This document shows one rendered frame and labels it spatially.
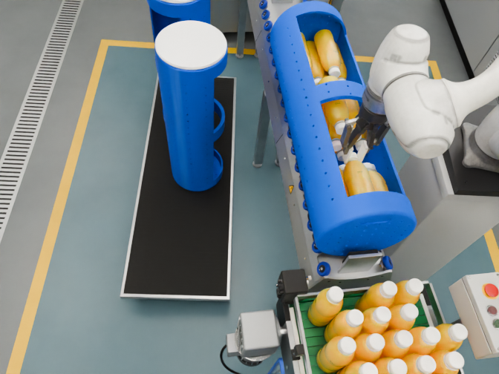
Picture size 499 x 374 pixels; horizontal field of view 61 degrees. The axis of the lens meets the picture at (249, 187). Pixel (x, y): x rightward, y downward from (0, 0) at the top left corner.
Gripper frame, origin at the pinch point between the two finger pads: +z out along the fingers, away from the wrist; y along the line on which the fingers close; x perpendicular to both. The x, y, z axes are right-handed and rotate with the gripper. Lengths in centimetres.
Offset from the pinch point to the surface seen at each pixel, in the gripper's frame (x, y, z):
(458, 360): 57, -14, 9
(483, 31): -159, -164, 84
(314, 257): 20.3, 10.6, 26.7
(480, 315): 47, -24, 10
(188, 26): -78, 44, 15
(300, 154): -6.0, 13.6, 7.8
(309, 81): -27.5, 8.2, -1.4
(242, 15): -176, 7, 81
